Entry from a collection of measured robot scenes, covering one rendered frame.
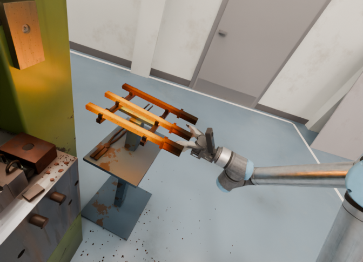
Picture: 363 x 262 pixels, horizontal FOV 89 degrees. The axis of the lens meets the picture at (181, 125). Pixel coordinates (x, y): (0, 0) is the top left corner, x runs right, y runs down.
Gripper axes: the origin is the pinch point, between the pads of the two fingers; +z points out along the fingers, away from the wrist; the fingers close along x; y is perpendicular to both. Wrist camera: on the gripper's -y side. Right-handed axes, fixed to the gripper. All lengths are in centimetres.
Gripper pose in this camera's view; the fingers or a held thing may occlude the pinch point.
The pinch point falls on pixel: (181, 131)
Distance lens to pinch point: 86.4
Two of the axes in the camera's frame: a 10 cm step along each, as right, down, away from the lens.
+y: -3.1, 7.2, 6.2
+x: 3.5, -5.3, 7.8
